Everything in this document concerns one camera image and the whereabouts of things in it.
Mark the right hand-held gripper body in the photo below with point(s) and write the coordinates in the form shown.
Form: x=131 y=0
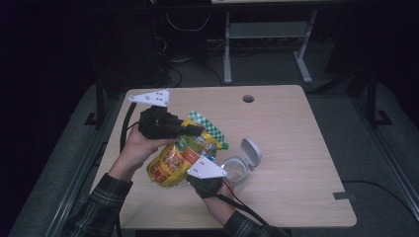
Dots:
x=206 y=171

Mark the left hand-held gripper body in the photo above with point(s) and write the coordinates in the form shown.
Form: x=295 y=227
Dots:
x=154 y=126

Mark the yellow seasoning pouch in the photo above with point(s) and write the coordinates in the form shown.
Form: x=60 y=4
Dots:
x=171 y=161

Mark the clear plastic container with lid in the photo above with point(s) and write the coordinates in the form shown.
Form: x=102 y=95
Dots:
x=252 y=153

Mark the person's left hand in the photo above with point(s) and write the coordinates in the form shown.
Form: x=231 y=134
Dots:
x=138 y=151

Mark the person's right hand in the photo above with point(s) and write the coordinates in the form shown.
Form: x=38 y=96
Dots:
x=224 y=202

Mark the black metal stand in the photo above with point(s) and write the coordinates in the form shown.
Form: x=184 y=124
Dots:
x=372 y=98
x=100 y=98

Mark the grey tape piece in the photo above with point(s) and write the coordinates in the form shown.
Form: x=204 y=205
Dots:
x=344 y=196

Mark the white metal desk frame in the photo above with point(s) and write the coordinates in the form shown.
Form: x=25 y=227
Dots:
x=227 y=49

